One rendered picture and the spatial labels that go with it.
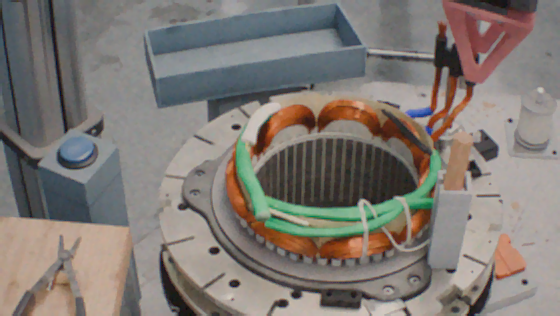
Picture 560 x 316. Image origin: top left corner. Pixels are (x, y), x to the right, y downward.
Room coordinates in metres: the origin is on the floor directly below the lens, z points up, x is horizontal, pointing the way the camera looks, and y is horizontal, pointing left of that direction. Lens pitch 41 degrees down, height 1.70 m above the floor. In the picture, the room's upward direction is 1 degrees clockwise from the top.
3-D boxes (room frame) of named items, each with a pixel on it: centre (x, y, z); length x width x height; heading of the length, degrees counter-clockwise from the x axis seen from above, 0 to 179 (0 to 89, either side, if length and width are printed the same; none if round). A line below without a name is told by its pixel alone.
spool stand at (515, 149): (1.12, -0.38, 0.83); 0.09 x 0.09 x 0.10; 85
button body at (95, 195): (0.77, 0.23, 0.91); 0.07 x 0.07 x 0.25; 65
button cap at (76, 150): (0.77, 0.23, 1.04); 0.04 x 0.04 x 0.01
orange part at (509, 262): (0.85, -0.29, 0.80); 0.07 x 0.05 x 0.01; 20
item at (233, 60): (0.96, 0.04, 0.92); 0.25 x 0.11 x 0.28; 106
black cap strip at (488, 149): (1.06, -0.24, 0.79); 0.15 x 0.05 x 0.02; 118
